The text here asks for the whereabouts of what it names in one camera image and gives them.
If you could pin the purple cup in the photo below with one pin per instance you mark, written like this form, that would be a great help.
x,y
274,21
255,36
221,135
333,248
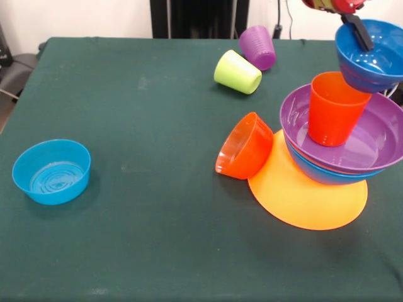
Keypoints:
x,y
259,47

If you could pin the green cup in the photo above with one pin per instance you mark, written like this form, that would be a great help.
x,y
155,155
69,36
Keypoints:
x,y
236,72

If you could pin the orange cup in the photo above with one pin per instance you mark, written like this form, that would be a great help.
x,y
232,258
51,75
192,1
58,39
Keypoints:
x,y
333,119

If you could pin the large light blue bowl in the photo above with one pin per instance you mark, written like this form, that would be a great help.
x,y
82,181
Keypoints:
x,y
315,174

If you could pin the dark green tablecloth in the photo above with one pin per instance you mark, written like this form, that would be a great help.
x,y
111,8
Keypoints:
x,y
126,277

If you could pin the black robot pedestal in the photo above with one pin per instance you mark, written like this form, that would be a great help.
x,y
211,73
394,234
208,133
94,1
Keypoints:
x,y
195,15

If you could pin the purple bowl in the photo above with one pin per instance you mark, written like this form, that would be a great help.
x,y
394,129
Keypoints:
x,y
384,132

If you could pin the dark blue bowl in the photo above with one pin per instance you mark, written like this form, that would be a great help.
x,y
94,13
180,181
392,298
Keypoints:
x,y
362,78

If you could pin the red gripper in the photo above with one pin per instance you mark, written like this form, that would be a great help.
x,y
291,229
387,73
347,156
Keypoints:
x,y
333,4

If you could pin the flat-bottomed light blue bowl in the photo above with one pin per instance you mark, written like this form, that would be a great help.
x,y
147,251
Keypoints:
x,y
22,176

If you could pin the small orange bowl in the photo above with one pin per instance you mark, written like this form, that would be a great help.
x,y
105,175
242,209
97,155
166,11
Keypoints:
x,y
248,148

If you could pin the large yellow-orange bowl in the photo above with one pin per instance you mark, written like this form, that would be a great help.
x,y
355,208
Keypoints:
x,y
299,207

